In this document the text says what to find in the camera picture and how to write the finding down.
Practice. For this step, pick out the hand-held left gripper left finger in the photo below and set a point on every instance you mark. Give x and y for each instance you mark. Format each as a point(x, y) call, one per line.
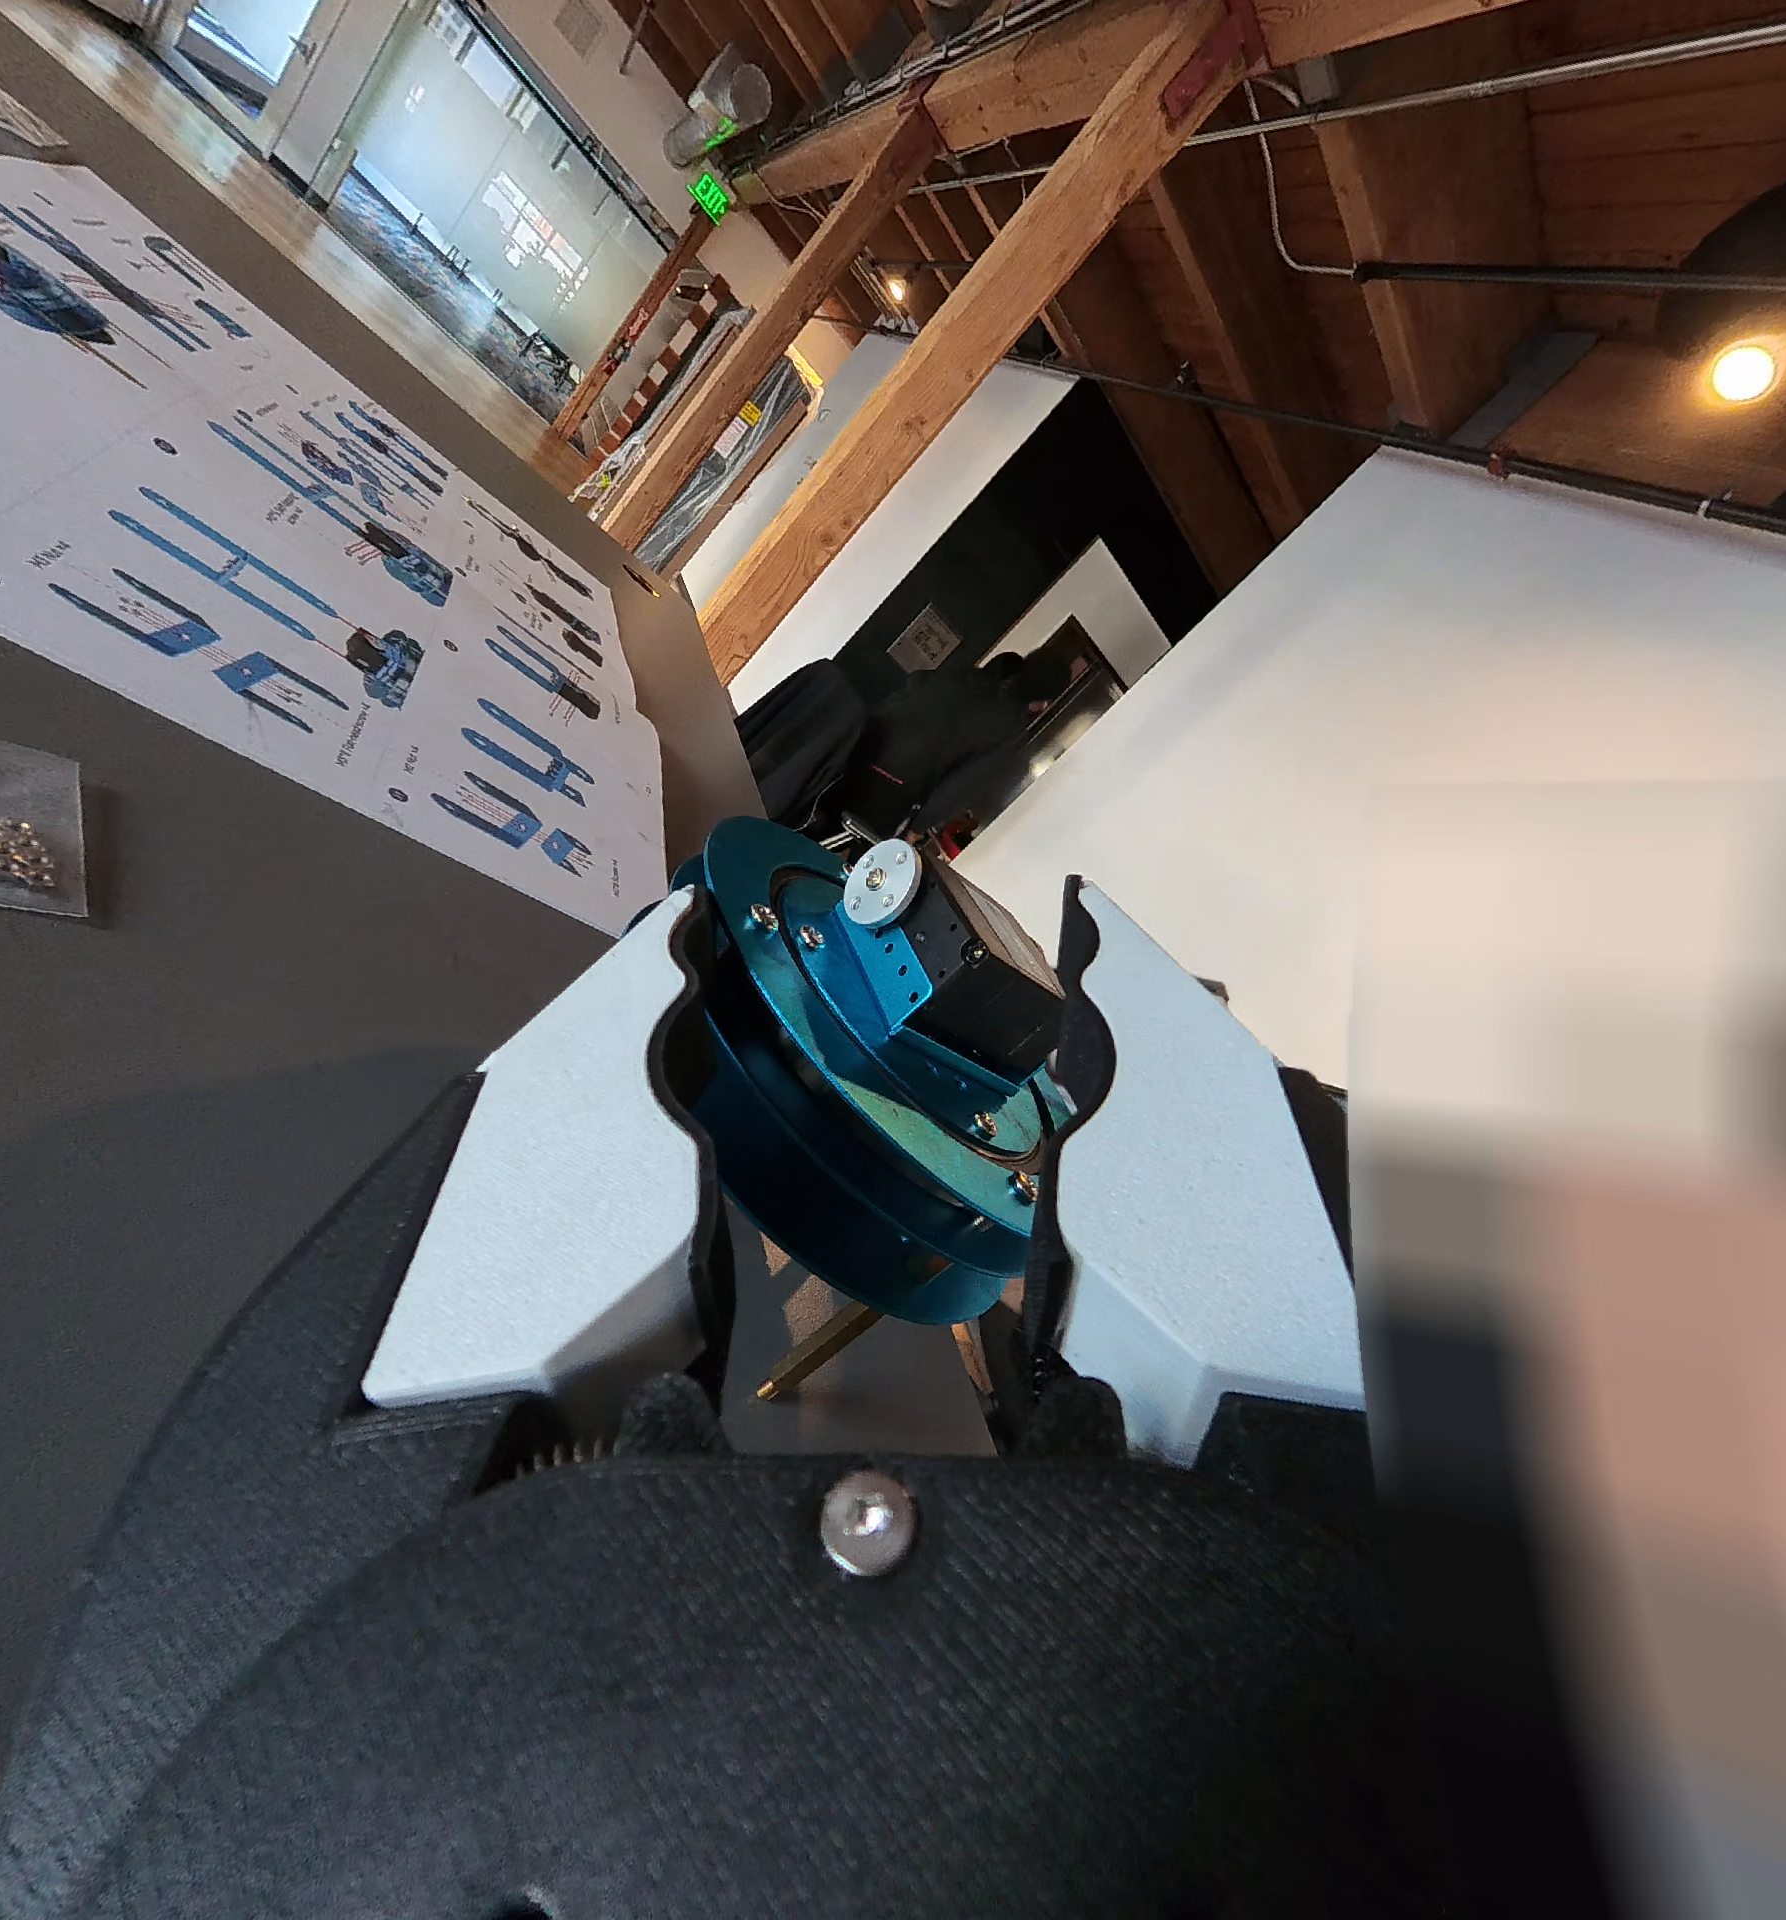
point(549, 1201)

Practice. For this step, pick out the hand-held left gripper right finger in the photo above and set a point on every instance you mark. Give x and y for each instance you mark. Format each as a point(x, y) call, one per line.
point(1209, 1201)

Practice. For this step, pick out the blue toy robot arm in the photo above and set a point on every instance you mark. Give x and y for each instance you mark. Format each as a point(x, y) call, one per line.
point(879, 975)

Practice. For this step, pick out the dark grey desk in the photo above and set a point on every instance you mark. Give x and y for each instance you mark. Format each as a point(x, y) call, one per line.
point(233, 1020)

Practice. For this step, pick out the black bag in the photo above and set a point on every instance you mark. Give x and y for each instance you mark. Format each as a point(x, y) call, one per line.
point(803, 736)

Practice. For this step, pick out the clear bag of silver nuts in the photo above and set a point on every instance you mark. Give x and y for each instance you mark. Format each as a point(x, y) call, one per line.
point(0, 840)

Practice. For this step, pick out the printed assembly instruction sheet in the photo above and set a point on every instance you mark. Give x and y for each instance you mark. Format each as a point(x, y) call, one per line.
point(233, 494)

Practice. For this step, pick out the round ceiling lamp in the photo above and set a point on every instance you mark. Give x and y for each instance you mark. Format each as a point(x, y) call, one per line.
point(1743, 373)

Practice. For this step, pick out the black ceiling pipe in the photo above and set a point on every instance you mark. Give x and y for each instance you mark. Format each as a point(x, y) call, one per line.
point(1584, 279)

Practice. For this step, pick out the glass partition doors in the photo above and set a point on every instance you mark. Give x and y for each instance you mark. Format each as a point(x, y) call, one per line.
point(429, 196)

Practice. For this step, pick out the green exit sign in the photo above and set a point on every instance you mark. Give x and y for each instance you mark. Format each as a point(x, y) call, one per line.
point(709, 193)

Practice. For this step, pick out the metal ceiling conduit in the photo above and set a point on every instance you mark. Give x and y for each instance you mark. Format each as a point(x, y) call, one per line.
point(1434, 94)

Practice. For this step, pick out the framed wall sign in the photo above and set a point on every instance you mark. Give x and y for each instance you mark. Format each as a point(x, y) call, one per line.
point(922, 639)

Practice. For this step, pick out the silver air duct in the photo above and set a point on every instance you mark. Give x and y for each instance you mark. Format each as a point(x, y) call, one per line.
point(718, 113)

